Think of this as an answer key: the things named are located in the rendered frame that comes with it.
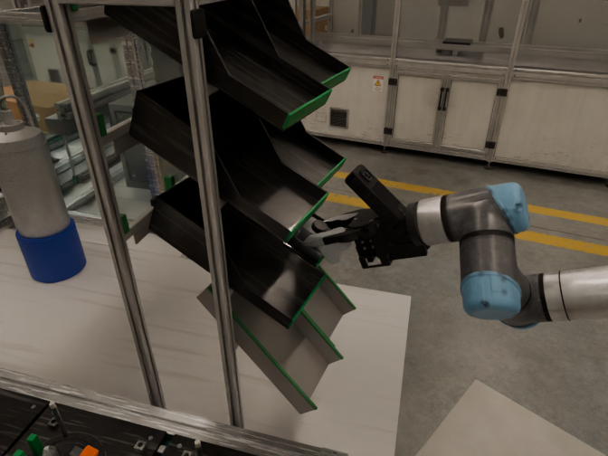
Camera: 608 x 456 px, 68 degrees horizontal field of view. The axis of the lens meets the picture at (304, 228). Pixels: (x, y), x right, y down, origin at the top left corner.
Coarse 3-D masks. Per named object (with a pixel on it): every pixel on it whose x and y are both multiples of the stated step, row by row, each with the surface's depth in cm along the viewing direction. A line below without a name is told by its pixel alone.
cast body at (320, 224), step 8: (304, 224) 82; (312, 224) 82; (320, 224) 82; (304, 232) 82; (312, 232) 81; (320, 232) 81; (296, 240) 83; (304, 240) 83; (296, 248) 84; (304, 248) 84; (312, 248) 83; (312, 256) 84; (320, 256) 83
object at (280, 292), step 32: (192, 192) 80; (160, 224) 72; (192, 224) 69; (224, 224) 81; (256, 224) 80; (192, 256) 72; (256, 256) 79; (288, 256) 81; (256, 288) 74; (288, 288) 76; (288, 320) 70
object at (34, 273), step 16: (32, 240) 126; (48, 240) 127; (64, 240) 130; (80, 240) 139; (32, 256) 128; (48, 256) 129; (64, 256) 132; (80, 256) 137; (32, 272) 133; (48, 272) 131; (64, 272) 134
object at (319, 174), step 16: (272, 128) 85; (288, 128) 86; (304, 128) 84; (288, 144) 83; (304, 144) 85; (320, 144) 84; (288, 160) 79; (304, 160) 81; (320, 160) 83; (336, 160) 84; (320, 176) 79
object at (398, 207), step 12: (360, 168) 75; (348, 180) 74; (360, 180) 73; (372, 180) 75; (360, 192) 74; (372, 192) 73; (384, 192) 75; (372, 204) 74; (384, 204) 73; (396, 204) 75; (384, 216) 74; (396, 216) 73
